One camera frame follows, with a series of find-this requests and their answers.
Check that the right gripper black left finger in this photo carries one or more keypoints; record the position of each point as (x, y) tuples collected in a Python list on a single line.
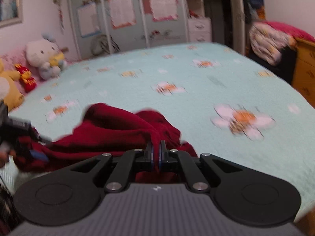
[(127, 167)]

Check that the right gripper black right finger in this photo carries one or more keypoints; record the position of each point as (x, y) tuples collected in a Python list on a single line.
[(184, 167)]

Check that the dark red knit sweater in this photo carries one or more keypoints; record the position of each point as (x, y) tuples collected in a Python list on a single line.
[(107, 129)]

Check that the yellow bear plush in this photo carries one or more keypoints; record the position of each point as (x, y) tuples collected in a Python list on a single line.
[(10, 94)]

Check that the red lucky charm ornament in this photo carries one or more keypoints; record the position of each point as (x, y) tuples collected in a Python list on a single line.
[(27, 81)]

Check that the white Hello Kitty plush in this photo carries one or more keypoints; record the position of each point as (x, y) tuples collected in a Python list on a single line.
[(46, 56)]

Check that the light green quilted bedspread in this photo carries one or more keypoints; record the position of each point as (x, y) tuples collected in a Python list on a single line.
[(222, 102)]

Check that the blue-framed paper poster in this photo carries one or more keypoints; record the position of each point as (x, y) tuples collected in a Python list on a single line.
[(88, 19)]

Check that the white drawer cabinet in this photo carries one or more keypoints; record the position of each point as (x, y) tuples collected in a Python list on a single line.
[(200, 29)]

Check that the grey sliding-door wardrobe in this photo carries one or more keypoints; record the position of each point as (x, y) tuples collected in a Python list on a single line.
[(104, 27)]

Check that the wooden bedside cabinet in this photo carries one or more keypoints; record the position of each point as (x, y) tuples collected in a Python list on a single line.
[(304, 74)]

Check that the white door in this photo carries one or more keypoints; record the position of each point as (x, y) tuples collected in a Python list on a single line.
[(239, 28)]

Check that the orange-framed paper poster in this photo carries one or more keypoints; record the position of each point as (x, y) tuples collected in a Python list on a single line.
[(121, 13)]

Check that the rolled floral quilt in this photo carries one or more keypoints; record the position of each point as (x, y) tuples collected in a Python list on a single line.
[(269, 43)]

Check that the pink-framed paper poster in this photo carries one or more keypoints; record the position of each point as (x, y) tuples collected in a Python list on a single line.
[(163, 10)]

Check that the pink red pillow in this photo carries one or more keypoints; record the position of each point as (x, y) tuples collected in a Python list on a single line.
[(290, 30)]

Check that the hanging wall ornament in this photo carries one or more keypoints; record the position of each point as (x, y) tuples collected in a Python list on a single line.
[(58, 3)]

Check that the framed wall picture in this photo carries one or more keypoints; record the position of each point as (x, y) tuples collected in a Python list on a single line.
[(11, 12)]

